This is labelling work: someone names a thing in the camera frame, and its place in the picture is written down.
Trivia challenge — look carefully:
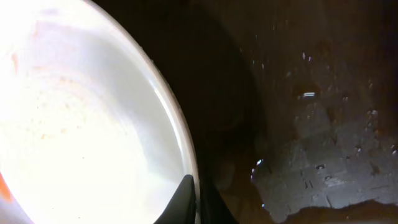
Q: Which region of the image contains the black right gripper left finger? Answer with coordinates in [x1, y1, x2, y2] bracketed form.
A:
[154, 175, 196, 224]

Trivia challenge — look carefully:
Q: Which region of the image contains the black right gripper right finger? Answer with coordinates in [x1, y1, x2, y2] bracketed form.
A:
[200, 179, 238, 224]

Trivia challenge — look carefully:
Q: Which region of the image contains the white plate with sauce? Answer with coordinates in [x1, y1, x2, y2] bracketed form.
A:
[1, 1, 200, 223]

